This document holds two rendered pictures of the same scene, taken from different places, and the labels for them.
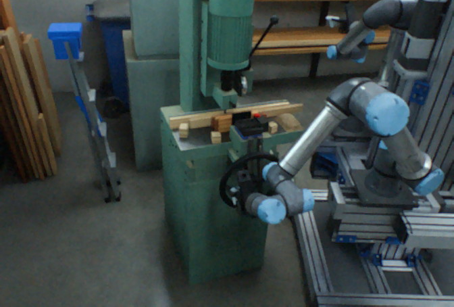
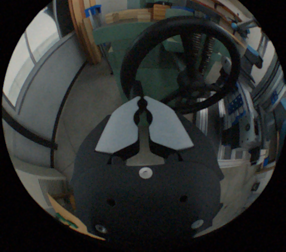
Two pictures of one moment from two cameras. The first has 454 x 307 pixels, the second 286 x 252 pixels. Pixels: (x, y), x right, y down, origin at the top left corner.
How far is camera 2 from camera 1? 1.42 m
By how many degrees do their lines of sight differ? 33
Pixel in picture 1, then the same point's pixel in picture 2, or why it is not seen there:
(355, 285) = not seen: hidden behind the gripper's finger
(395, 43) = (265, 41)
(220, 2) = not seen: outside the picture
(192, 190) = (117, 77)
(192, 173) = (113, 58)
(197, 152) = (114, 31)
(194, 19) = not seen: outside the picture
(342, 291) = not seen: hidden behind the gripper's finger
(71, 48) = (91, 11)
